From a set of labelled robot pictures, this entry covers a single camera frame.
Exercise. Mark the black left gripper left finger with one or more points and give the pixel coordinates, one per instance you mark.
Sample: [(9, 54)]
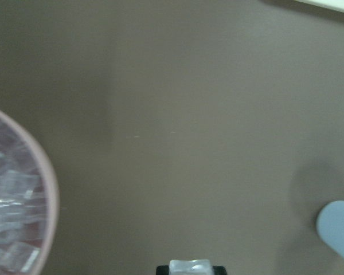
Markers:
[(162, 270)]

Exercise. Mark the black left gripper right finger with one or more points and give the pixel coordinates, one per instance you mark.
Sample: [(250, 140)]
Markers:
[(219, 270)]

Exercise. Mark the clear ice cube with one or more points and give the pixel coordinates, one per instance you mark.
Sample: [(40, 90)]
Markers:
[(190, 267)]

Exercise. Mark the light blue cup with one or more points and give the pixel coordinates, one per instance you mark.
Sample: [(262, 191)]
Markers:
[(330, 226)]

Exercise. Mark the clear ice cubes pile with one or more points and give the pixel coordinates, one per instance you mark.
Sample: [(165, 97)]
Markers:
[(22, 205)]

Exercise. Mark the pink bowl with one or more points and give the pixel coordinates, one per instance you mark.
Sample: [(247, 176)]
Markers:
[(50, 186)]

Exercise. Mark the cream rabbit tray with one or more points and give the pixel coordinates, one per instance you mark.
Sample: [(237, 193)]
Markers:
[(334, 5)]

